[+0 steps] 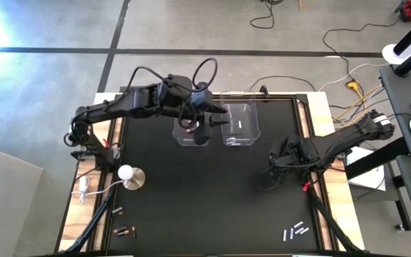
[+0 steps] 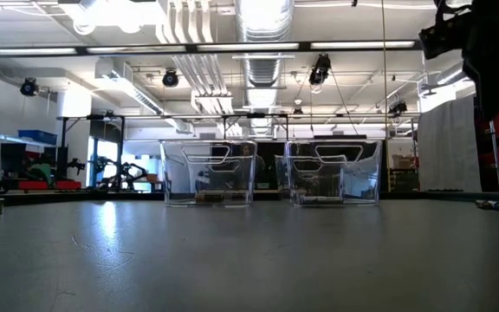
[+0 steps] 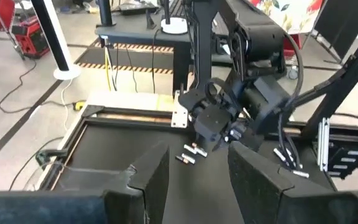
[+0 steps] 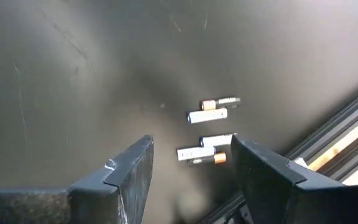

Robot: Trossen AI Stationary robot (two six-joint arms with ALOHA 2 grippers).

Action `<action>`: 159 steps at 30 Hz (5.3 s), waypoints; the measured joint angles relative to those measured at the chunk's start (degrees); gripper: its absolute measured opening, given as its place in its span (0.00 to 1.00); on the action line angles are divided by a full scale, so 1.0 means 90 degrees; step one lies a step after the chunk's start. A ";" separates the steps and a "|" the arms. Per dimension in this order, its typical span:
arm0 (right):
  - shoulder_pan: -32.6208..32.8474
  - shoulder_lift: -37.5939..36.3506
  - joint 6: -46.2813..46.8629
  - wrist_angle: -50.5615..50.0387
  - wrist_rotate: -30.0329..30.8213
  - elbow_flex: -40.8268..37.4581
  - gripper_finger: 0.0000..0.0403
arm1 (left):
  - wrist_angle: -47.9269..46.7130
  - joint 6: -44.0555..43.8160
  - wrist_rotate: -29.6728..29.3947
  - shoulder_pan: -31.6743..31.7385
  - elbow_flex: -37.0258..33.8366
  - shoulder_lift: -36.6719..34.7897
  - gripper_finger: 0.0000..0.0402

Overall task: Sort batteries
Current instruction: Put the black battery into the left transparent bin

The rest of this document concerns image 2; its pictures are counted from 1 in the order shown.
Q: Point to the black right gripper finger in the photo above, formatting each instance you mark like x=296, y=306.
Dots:
x=490, y=104

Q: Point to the black copper-top battery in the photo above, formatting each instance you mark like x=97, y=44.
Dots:
x=482, y=204
x=202, y=198
x=217, y=198

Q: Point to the white cylindrical battery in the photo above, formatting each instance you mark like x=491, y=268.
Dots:
x=332, y=200
x=314, y=200
x=497, y=205

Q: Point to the clear plastic bin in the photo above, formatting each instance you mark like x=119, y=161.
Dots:
x=334, y=173
x=208, y=173

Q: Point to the black background robot arm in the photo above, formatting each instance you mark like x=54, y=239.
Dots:
x=76, y=165
x=124, y=171

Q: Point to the white curtain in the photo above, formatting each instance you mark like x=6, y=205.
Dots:
x=449, y=147

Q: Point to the cardboard box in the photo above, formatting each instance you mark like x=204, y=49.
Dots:
x=401, y=162

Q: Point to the black crossbar with light strips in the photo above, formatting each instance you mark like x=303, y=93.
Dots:
x=305, y=45

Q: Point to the person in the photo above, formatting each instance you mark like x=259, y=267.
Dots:
x=247, y=151

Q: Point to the white ceiling pipe bundle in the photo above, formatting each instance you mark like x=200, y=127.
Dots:
x=202, y=73

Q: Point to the black table mat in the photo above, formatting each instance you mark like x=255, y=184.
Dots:
x=232, y=260

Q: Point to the red base block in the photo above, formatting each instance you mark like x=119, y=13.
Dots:
x=67, y=185
x=33, y=185

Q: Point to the blue storage bin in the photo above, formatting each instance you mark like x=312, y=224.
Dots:
x=37, y=137

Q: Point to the black monitor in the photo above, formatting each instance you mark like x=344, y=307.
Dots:
x=7, y=158

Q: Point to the white shelf board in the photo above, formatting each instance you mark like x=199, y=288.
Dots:
x=2, y=139

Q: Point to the grey metal rack post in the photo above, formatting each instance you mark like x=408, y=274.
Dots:
x=494, y=151

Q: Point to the silver ventilation duct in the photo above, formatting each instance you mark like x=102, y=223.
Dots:
x=264, y=65
x=449, y=76

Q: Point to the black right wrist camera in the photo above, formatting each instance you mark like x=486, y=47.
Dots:
x=442, y=37

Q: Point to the black ceiling camera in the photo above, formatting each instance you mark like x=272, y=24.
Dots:
x=399, y=107
x=28, y=86
x=170, y=79
x=320, y=69

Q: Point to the white rectangular duct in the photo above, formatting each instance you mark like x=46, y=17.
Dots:
x=119, y=80

